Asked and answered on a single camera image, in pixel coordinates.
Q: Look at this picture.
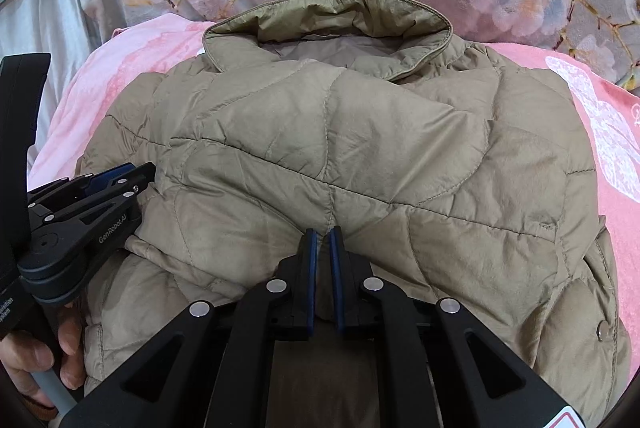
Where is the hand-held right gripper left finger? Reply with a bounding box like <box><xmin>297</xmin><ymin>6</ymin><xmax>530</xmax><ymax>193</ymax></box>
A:
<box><xmin>60</xmin><ymin>229</ymin><xmax>321</xmax><ymax>428</ymax></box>

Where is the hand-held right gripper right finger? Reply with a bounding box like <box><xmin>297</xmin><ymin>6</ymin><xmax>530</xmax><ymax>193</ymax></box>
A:
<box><xmin>325</xmin><ymin>228</ymin><xmax>587</xmax><ymax>428</ymax></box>

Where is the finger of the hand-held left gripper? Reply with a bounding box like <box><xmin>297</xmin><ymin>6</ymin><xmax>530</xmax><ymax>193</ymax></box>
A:
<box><xmin>46</xmin><ymin>162</ymin><xmax>157</xmax><ymax>259</ymax></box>
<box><xmin>27</xmin><ymin>163</ymin><xmax>138</xmax><ymax>209</ymax></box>

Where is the khaki quilted puffer jacket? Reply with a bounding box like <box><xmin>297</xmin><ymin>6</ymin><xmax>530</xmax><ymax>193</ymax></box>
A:
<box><xmin>75</xmin><ymin>0</ymin><xmax>633</xmax><ymax>428</ymax></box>

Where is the person's left hand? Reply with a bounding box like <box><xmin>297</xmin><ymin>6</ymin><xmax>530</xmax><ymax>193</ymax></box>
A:
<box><xmin>0</xmin><ymin>303</ymin><xmax>88</xmax><ymax>410</ymax></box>

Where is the pink printed blanket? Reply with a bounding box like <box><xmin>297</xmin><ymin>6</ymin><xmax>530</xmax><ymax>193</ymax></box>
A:
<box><xmin>30</xmin><ymin>20</ymin><xmax>640</xmax><ymax>409</ymax></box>

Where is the white curtain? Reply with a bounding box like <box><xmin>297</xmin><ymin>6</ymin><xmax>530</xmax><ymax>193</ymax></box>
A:
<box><xmin>0</xmin><ymin>0</ymin><xmax>121</xmax><ymax>159</ymax></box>

